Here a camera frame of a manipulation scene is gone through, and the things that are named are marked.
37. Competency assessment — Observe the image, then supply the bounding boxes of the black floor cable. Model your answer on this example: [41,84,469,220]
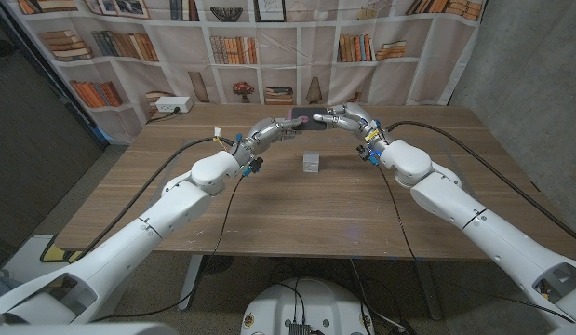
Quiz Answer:
[449,283,575,324]

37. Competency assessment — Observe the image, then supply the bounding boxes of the grey metal table leg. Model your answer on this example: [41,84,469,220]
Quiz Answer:
[178,254,205,312]
[415,259,443,321]

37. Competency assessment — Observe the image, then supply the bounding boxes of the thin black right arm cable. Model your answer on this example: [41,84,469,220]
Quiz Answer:
[375,165,417,261]

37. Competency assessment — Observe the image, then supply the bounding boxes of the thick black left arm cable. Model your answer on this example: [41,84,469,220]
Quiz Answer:
[71,136,235,261]

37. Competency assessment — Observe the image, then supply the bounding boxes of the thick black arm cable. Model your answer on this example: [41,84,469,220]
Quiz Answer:
[384,119,576,248]
[71,136,235,261]

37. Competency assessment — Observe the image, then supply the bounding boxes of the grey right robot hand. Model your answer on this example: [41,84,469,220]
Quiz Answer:
[324,102,391,152]

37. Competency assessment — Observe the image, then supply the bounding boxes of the person leg blue jeans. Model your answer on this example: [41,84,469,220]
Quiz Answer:
[0,272,23,302]

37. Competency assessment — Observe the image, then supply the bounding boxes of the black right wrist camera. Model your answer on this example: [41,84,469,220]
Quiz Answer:
[355,144,381,167]

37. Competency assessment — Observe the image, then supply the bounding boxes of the black torso cable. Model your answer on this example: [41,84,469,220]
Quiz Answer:
[273,281,307,325]

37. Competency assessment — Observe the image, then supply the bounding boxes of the small white cube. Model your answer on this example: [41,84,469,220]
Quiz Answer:
[302,151,321,174]

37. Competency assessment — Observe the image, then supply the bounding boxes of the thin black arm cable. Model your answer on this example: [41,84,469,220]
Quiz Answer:
[94,174,247,322]
[375,165,417,261]

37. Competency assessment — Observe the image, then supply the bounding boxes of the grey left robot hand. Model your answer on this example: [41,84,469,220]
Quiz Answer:
[231,115,310,165]

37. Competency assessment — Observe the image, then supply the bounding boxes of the white yellow floor mat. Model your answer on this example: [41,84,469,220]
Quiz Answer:
[0,234,84,280]

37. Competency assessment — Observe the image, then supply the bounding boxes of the printed bookshelf backdrop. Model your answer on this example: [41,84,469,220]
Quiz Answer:
[1,0,488,146]

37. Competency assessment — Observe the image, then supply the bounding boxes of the black power strip cord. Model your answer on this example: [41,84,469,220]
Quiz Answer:
[145,106,181,126]

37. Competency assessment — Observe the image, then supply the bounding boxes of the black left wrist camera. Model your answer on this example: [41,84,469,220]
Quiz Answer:
[242,156,264,177]

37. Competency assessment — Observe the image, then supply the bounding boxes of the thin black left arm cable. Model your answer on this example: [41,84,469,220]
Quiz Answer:
[94,174,247,322]

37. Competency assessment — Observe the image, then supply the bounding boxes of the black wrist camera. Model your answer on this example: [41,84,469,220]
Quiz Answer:
[242,156,264,177]
[355,144,381,167]

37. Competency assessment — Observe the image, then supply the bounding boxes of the white power strip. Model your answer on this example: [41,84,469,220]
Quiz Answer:
[154,96,194,114]

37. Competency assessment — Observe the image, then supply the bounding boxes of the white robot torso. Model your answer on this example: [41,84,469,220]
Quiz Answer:
[240,277,376,335]

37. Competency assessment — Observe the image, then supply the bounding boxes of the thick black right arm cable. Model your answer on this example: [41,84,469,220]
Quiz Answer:
[384,119,576,248]

